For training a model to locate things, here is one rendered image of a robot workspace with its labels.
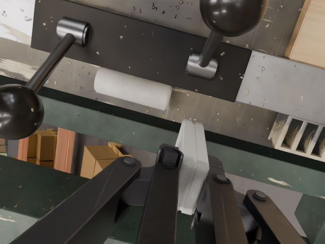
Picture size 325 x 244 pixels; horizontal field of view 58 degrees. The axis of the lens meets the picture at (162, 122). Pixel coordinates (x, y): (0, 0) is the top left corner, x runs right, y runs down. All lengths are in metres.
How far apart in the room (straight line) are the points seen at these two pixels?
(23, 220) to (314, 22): 0.37
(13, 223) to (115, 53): 0.24
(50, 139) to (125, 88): 5.80
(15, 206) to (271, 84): 0.32
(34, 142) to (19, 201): 6.00
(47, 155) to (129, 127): 5.75
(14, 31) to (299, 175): 0.38
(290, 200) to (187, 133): 1.71
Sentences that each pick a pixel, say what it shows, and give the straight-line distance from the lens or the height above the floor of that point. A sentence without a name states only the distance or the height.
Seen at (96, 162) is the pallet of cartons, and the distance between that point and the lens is 3.13.
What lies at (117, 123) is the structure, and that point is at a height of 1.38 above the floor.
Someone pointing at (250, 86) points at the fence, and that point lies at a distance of 0.29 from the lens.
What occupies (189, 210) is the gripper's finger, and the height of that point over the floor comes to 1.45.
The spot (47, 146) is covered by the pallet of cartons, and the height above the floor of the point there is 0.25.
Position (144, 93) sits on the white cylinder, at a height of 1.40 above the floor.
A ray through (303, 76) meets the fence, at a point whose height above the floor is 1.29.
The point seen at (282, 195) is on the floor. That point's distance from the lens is 1.91.
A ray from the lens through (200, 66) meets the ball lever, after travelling 0.26.
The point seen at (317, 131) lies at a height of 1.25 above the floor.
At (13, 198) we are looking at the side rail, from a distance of 0.41.
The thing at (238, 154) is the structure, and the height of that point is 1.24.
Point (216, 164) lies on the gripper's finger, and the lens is 0.17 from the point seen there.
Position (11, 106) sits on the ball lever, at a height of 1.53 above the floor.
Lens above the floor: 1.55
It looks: 34 degrees down
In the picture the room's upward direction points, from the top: 88 degrees counter-clockwise
